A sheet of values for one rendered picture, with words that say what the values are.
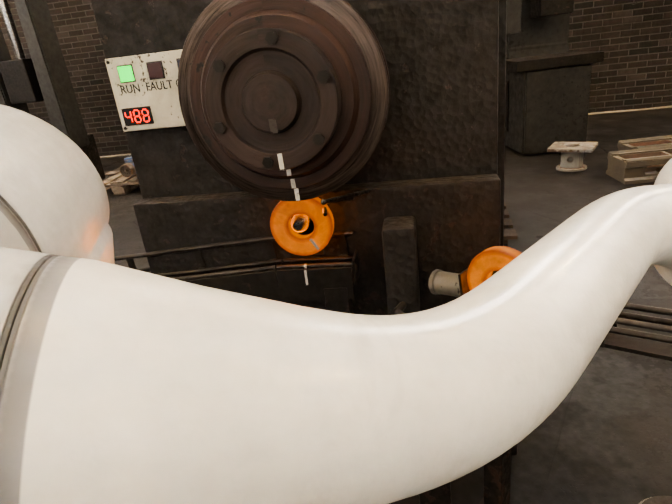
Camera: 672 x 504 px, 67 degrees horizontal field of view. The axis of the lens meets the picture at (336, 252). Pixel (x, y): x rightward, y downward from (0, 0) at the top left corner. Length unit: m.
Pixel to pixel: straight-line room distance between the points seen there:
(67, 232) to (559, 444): 1.67
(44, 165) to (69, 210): 0.02
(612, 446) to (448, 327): 1.66
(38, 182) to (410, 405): 0.20
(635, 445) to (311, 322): 1.73
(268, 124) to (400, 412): 0.95
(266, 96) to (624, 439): 1.45
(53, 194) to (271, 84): 0.83
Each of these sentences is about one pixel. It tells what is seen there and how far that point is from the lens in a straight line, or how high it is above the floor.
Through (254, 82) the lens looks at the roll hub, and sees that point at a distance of 1.08.
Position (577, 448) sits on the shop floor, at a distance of 1.81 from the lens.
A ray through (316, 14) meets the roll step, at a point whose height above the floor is 1.27.
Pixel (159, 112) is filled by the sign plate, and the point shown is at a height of 1.10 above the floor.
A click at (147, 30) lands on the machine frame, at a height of 1.29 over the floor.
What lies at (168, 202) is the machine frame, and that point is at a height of 0.87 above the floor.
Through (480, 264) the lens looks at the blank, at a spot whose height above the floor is 0.74.
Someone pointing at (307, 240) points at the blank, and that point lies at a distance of 1.25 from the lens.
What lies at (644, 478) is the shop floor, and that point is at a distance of 1.78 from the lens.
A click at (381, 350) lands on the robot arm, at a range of 0.17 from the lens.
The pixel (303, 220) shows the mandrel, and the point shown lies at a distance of 1.22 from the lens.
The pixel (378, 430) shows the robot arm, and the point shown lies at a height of 1.10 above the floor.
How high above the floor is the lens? 1.21
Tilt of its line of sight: 22 degrees down
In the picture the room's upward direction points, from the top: 7 degrees counter-clockwise
